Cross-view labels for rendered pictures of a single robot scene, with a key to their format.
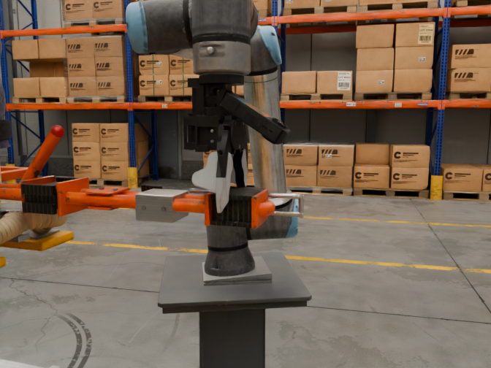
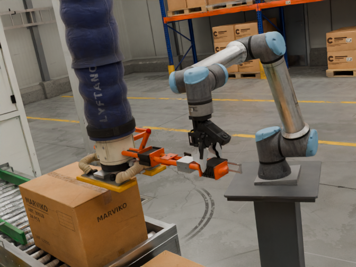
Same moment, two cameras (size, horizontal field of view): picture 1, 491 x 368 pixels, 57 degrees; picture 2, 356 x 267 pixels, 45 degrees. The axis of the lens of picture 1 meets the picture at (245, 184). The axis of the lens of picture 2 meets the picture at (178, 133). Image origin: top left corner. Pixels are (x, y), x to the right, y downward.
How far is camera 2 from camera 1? 101 cm
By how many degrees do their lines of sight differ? 30
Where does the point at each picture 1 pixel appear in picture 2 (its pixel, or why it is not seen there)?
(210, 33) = (191, 102)
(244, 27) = (205, 97)
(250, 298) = (277, 195)
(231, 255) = (272, 167)
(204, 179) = (196, 159)
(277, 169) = (292, 116)
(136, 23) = (172, 85)
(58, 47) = not seen: outside the picture
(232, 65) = (201, 114)
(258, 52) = (266, 51)
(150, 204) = (181, 165)
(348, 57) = not seen: outside the picture
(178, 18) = not seen: hidden behind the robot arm
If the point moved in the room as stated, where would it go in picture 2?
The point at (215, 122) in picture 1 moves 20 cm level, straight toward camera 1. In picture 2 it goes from (198, 135) to (177, 156)
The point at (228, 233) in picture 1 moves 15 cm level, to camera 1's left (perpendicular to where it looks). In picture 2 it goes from (268, 153) to (242, 153)
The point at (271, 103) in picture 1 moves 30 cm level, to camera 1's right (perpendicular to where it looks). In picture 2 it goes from (280, 78) to (345, 73)
